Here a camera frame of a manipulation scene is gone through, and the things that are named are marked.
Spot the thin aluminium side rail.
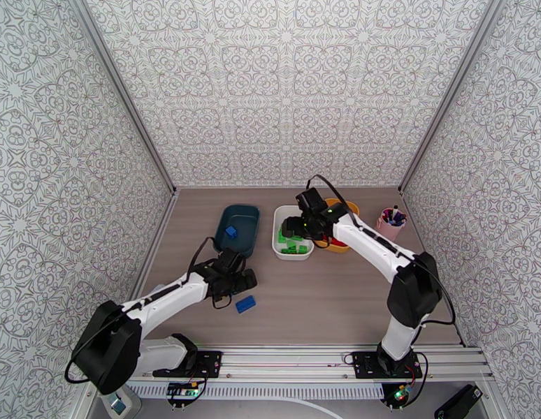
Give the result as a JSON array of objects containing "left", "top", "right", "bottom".
[
  {"left": 399, "top": 189, "right": 468, "bottom": 346},
  {"left": 122, "top": 189, "right": 180, "bottom": 344}
]

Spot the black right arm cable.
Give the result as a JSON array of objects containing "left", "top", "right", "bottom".
[{"left": 306, "top": 174, "right": 456, "bottom": 329}]

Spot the white grey device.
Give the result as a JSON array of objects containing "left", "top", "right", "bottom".
[{"left": 99, "top": 385, "right": 143, "bottom": 419}]

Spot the dark teal plastic container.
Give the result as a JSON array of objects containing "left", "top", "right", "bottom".
[{"left": 212, "top": 204, "right": 261, "bottom": 260}]

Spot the white vented cable duct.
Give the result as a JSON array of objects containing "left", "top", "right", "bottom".
[{"left": 135, "top": 383, "right": 385, "bottom": 400}]

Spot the black device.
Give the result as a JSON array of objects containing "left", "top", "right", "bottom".
[{"left": 434, "top": 383, "right": 484, "bottom": 419}]

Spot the aluminium corner post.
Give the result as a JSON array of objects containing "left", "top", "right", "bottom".
[
  {"left": 65, "top": 0, "right": 179, "bottom": 194},
  {"left": 398, "top": 0, "right": 507, "bottom": 194}
]

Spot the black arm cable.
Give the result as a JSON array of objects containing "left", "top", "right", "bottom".
[
  {"left": 306, "top": 174, "right": 456, "bottom": 329},
  {"left": 187, "top": 236, "right": 234, "bottom": 311}
]

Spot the yellow plastic container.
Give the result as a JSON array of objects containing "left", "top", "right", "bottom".
[{"left": 314, "top": 198, "right": 361, "bottom": 254}]

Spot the white plastic container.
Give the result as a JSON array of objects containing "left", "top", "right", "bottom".
[{"left": 272, "top": 205, "right": 315, "bottom": 262}]

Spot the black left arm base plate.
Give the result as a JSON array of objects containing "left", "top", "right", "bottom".
[{"left": 195, "top": 350, "right": 224, "bottom": 379}]

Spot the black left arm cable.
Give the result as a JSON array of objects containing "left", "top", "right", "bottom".
[{"left": 187, "top": 236, "right": 234, "bottom": 311}]

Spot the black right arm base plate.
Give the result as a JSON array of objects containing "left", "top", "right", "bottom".
[{"left": 351, "top": 350, "right": 424, "bottom": 381}]

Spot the small circuit board green light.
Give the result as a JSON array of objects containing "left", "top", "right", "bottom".
[{"left": 389, "top": 383, "right": 414, "bottom": 408}]

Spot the front aluminium rail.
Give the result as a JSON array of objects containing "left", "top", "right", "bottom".
[{"left": 129, "top": 343, "right": 494, "bottom": 387}]

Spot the pink pen cup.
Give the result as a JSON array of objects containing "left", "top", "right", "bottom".
[{"left": 376, "top": 207, "right": 407, "bottom": 242}]

